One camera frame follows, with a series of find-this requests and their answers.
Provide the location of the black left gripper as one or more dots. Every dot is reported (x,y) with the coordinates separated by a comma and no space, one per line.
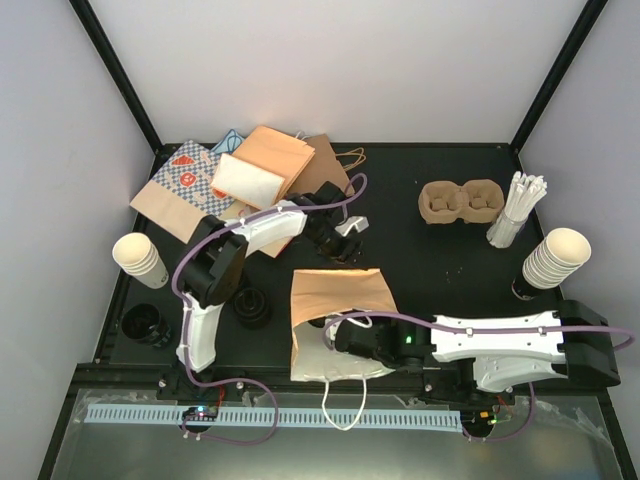
(343,256)

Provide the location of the right stack of paper cups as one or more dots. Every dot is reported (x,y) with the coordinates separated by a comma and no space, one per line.
(561,253)

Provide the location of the stack of paper cups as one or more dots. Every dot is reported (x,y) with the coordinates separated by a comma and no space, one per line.
(561,253)
(138,257)

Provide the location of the black frame post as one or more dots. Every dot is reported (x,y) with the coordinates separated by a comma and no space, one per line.
(577,36)
(103,46)

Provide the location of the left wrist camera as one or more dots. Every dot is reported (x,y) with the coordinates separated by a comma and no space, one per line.
(352,224)

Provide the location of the blue checkered paper bag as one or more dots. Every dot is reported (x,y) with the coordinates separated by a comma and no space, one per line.
(179,195)

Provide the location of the cream cakes printed paper bag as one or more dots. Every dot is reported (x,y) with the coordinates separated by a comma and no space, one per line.
(273,249)

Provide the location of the black paper coffee cup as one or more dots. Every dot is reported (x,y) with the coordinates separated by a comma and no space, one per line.
(145,325)

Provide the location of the white slotted cable duct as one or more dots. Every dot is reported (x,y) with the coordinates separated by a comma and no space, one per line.
(379,419)

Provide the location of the left stack of paper cups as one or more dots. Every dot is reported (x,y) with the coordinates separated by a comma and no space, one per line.
(138,257)

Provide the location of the dark brown paper bag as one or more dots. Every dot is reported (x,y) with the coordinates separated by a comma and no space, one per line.
(325,166)

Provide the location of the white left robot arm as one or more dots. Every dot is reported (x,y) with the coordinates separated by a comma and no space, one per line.
(211,271)

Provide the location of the cup of white straws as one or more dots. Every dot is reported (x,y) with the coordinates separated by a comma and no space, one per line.
(525,192)

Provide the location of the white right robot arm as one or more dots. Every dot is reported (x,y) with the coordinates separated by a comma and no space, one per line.
(571,342)

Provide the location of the black cup lid stack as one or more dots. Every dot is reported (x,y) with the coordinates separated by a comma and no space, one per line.
(251,308)

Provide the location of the light blue paper bag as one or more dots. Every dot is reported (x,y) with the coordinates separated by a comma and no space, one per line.
(229,143)

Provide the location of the orange kraft paper bag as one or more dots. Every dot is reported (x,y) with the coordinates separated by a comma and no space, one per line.
(318,296)

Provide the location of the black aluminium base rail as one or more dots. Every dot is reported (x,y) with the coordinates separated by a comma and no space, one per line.
(441,388)

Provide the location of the left black frame post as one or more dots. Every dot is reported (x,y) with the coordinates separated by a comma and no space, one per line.
(103,46)

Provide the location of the folded orange paper bag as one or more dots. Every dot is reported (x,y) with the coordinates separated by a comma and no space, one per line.
(261,170)

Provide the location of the cardboard cup carrier stack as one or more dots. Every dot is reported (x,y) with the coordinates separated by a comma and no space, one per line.
(478,201)

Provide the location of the right black frame post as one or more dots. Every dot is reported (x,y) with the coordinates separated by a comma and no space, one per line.
(577,36)

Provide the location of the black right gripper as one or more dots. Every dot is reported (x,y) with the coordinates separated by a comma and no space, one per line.
(388,319)

